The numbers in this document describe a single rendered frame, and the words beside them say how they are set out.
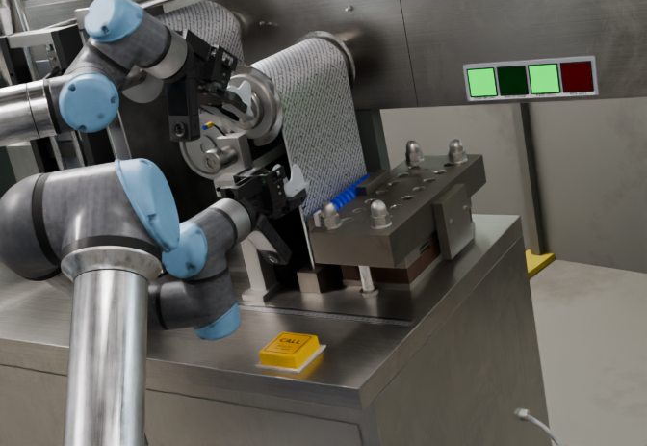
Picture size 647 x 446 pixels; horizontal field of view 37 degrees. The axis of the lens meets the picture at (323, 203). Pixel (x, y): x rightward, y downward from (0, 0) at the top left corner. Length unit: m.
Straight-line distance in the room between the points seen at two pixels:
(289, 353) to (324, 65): 0.57
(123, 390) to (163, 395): 0.68
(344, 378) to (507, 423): 0.57
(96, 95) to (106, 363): 0.38
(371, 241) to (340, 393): 0.29
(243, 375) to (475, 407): 0.47
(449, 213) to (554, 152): 2.02
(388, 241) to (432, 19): 0.47
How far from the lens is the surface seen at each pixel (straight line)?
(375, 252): 1.61
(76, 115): 1.29
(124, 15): 1.41
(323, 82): 1.78
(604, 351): 3.25
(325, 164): 1.78
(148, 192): 1.12
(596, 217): 3.74
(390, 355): 1.49
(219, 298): 1.49
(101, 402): 1.06
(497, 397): 1.88
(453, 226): 1.75
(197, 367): 1.60
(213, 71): 1.54
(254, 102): 1.66
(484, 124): 3.87
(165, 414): 1.76
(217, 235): 1.48
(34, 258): 1.19
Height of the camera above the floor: 1.60
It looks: 19 degrees down
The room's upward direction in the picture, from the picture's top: 12 degrees counter-clockwise
